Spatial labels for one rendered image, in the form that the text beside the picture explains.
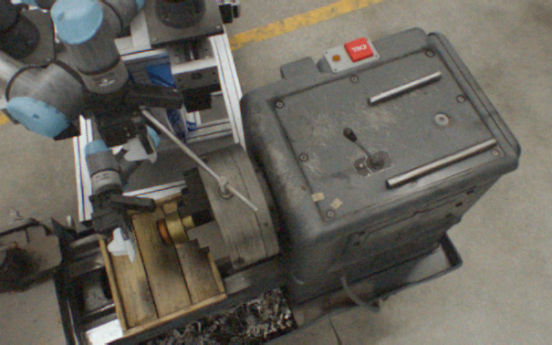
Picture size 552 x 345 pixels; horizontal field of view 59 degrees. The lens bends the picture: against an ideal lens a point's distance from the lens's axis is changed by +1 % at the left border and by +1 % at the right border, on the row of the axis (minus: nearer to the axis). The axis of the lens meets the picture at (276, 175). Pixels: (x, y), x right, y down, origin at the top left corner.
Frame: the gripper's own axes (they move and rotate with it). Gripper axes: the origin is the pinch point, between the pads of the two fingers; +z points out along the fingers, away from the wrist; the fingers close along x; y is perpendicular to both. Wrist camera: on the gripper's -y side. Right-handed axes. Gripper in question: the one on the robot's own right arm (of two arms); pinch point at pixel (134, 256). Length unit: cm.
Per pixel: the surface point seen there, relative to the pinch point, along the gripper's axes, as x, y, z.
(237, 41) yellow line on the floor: -106, -71, -146
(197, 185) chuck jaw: 10.1, -20.8, -8.3
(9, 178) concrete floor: -109, 68, -104
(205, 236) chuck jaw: 3.5, -18.6, 2.9
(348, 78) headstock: 19, -66, -19
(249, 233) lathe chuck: 11.2, -28.7, 8.5
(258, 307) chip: -49, -27, 15
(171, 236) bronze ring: 3.0, -10.6, -0.4
